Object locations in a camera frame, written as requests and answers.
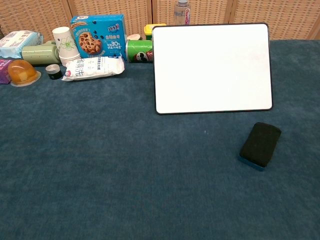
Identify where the white detergent powder bag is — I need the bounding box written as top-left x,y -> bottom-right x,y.
61,55 -> 125,82

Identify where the small black jar silver lid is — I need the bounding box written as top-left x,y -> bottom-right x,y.
45,63 -> 63,81

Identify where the orange jelly cup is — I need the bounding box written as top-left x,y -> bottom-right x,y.
7,59 -> 42,87

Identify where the green Pringles can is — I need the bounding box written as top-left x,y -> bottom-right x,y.
125,38 -> 154,63

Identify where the blue cookie box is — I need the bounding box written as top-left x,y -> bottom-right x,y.
70,13 -> 129,61

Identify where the stack of floral paper cups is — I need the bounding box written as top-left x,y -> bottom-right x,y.
51,26 -> 82,67

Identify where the green container with yellow lid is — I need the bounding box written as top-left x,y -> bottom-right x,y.
143,23 -> 167,41

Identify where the clear plastic water bottle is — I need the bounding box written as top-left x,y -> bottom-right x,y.
174,0 -> 192,26

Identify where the purple snack packet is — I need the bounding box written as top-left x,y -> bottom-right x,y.
0,58 -> 13,85

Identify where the white magnetic board black frame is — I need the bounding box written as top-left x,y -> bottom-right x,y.
151,22 -> 273,115

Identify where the teal tablecloth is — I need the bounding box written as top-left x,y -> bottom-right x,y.
0,39 -> 320,240

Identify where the pale green thermos bottle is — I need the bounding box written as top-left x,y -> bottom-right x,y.
21,40 -> 61,66

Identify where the woven wicker folding screen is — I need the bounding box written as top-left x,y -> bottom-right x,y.
0,0 -> 320,41

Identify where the black felt whiteboard eraser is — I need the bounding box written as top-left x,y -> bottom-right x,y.
238,121 -> 282,172

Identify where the light blue wet wipes pack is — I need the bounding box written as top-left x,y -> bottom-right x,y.
0,30 -> 44,59

